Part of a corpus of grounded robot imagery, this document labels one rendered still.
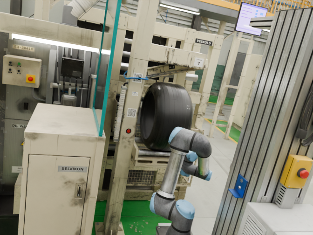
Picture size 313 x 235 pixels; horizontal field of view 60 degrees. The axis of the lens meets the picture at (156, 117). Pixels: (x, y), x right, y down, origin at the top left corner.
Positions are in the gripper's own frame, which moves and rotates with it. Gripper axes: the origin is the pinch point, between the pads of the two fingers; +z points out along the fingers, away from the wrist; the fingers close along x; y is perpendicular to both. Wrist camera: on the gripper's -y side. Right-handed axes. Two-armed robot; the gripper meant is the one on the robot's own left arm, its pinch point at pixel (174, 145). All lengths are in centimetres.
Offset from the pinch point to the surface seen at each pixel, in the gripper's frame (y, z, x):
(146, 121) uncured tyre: 8, 51, 10
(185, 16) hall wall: 312, 880, -342
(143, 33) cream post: 82, 9, 36
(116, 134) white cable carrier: -0.3, 20.7, 44.2
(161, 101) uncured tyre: 33.7, 2.7, 15.8
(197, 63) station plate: 70, 37, -25
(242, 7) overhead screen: 211, 291, -223
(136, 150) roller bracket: -9.1, 9.2, 28.4
